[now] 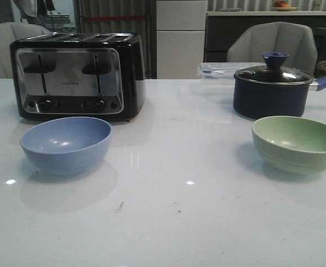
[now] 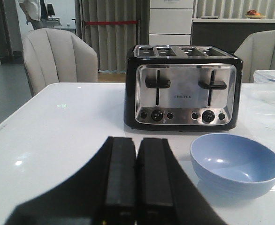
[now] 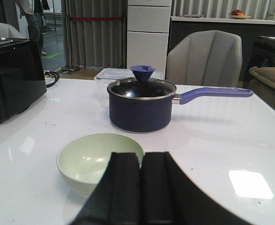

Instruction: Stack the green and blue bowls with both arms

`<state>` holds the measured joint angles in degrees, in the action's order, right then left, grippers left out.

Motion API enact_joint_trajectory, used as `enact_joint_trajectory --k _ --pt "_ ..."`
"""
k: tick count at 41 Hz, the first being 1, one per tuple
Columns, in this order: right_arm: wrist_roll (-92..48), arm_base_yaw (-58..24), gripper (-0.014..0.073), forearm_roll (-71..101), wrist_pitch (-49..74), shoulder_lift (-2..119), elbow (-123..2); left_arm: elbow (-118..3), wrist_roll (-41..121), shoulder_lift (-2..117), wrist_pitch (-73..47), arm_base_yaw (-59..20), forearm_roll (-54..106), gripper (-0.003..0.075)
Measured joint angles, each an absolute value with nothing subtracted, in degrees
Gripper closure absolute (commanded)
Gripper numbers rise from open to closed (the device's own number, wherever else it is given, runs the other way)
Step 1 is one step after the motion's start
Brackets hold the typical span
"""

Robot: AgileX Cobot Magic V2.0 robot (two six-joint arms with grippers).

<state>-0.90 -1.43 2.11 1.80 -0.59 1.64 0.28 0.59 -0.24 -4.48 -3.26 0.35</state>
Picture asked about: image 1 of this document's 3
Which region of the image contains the blue bowl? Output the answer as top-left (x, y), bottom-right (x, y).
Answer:
top-left (20, 117), bottom-right (112, 175)

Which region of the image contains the green bowl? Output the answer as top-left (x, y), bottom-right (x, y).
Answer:
top-left (251, 116), bottom-right (326, 175)

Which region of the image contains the clear plastic food container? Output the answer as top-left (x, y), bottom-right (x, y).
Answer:
top-left (197, 62), bottom-right (265, 103)

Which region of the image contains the black and chrome toaster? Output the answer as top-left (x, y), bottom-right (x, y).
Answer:
top-left (10, 33), bottom-right (146, 122)

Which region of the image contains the dark blue saucepan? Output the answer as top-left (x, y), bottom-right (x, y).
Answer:
top-left (233, 76), bottom-right (326, 119)

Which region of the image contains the white cabinet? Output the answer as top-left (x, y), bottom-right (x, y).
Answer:
top-left (156, 1), bottom-right (208, 80)

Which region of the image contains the dark counter with white top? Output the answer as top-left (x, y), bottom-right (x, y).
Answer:
top-left (204, 11), bottom-right (326, 62)

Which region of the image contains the glass pot lid blue knob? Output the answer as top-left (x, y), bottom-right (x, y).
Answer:
top-left (234, 52), bottom-right (314, 85)

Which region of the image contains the grey chair on right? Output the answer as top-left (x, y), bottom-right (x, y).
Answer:
top-left (226, 22), bottom-right (318, 74)

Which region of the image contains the grey chair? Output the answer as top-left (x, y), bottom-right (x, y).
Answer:
top-left (226, 22), bottom-right (318, 74)
top-left (0, 22), bottom-right (49, 79)

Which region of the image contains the fruit plate on counter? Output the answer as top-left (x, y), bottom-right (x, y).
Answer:
top-left (271, 0), bottom-right (297, 12)

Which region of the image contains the grey chair on left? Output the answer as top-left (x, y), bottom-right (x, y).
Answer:
top-left (0, 22), bottom-right (49, 79)

